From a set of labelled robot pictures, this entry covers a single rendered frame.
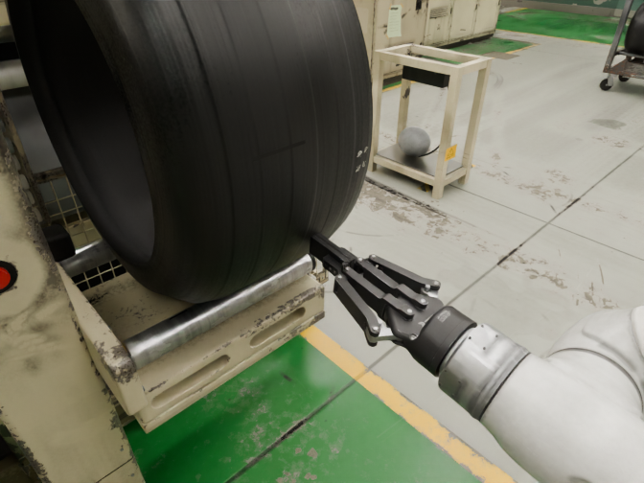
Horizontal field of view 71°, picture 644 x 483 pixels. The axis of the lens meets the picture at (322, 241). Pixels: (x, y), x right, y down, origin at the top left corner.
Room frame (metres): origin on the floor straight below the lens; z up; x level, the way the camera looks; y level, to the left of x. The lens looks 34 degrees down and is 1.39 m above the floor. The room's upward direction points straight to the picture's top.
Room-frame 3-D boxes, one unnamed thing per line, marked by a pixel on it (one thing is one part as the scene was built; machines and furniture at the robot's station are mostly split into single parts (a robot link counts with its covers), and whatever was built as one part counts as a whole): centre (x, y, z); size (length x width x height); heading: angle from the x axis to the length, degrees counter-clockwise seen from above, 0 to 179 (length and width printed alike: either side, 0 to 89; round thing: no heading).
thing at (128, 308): (0.65, 0.25, 0.80); 0.37 x 0.36 x 0.02; 43
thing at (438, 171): (2.86, -0.65, 0.40); 0.60 x 0.35 x 0.80; 43
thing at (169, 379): (0.55, 0.15, 0.83); 0.36 x 0.09 x 0.06; 133
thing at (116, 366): (0.53, 0.38, 0.90); 0.40 x 0.03 x 0.10; 43
